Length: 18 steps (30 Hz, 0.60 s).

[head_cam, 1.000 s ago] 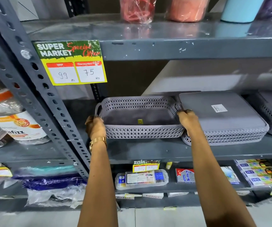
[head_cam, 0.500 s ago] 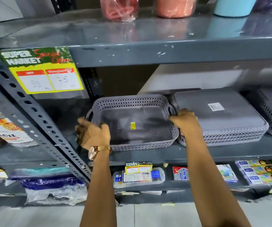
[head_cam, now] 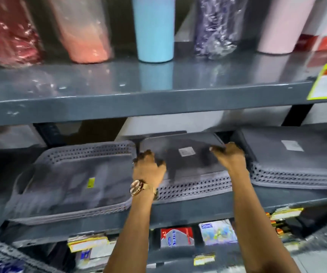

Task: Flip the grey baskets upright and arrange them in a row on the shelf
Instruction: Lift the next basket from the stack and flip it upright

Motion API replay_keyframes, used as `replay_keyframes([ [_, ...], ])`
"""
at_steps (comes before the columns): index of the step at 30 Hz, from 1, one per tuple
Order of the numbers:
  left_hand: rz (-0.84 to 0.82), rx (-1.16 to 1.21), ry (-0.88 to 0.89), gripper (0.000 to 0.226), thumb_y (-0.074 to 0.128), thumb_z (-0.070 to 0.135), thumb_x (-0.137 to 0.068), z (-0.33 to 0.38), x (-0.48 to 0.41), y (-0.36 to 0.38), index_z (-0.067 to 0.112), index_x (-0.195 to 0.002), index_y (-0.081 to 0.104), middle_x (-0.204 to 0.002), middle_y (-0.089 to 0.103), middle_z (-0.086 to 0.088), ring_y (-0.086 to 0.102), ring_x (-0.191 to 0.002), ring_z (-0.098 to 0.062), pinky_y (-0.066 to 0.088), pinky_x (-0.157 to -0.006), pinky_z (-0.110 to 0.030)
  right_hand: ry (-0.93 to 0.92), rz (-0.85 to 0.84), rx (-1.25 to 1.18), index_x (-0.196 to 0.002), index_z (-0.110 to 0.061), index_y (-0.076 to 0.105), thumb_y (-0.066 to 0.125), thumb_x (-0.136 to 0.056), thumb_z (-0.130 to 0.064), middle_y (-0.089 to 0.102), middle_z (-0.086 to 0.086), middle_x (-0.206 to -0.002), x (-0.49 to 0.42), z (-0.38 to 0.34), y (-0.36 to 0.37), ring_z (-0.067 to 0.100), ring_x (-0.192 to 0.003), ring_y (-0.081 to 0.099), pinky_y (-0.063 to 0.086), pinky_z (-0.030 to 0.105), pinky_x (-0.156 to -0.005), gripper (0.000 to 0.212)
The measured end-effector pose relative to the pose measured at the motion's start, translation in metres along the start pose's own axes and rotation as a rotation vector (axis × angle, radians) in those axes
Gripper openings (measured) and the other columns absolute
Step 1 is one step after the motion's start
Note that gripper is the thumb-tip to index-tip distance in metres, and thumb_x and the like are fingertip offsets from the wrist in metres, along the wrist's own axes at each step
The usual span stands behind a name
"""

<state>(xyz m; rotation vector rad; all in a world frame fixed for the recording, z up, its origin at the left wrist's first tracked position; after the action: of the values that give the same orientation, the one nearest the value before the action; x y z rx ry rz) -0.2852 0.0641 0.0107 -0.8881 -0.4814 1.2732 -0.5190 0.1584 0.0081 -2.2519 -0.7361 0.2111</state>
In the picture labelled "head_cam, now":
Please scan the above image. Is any person's left hand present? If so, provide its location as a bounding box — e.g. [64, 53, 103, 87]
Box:
[133, 150, 167, 186]

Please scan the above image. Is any person's right hand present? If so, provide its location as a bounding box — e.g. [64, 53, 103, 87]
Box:
[209, 142, 248, 174]

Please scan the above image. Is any stack of grey perforated trays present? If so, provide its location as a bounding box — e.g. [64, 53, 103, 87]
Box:
[139, 132, 235, 201]
[232, 127, 327, 190]

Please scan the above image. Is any person's right forearm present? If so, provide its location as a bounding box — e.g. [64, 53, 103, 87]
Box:
[228, 168, 302, 273]

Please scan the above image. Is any person's left forearm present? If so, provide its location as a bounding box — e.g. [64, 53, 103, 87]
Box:
[103, 192, 159, 273]

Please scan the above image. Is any rose gold wristwatch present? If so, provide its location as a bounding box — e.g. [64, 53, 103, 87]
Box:
[129, 180, 159, 200]

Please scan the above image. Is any red and white packet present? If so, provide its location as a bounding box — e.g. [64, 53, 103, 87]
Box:
[160, 227, 195, 248]

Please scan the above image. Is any grey metal shelving rack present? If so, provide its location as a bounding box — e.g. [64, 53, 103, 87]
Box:
[0, 48, 327, 273]

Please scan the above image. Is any blue and white packet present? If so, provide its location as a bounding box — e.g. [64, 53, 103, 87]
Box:
[199, 220, 238, 246]

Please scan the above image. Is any grey perforated tray yellow sticker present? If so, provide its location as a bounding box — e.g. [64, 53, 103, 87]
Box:
[6, 140, 137, 225]

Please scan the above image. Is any small yellow shelf price label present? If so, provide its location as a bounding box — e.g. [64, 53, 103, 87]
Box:
[67, 236, 109, 252]
[193, 254, 215, 266]
[270, 207, 304, 221]

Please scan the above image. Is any white packet blue print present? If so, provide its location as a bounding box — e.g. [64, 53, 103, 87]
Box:
[75, 244, 116, 269]

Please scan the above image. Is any purple plastic-wrapped tumbler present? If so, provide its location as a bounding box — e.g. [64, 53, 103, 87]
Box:
[194, 0, 249, 58]

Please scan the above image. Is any light blue tumbler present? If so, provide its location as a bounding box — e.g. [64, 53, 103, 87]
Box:
[132, 0, 176, 63]

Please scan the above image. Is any pale pink tumbler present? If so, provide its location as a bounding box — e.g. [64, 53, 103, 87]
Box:
[256, 0, 318, 54]

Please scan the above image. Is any red and white box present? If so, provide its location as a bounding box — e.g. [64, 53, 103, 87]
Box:
[294, 33, 327, 52]

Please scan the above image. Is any coral plastic-wrapped tumbler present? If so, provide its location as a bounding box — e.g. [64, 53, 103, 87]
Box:
[45, 0, 113, 64]

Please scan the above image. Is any grey perforated basket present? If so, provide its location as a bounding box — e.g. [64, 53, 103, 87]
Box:
[0, 233, 59, 273]

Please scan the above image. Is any red plastic-wrapped tumbler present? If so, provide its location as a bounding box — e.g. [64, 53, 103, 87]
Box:
[0, 0, 43, 68]

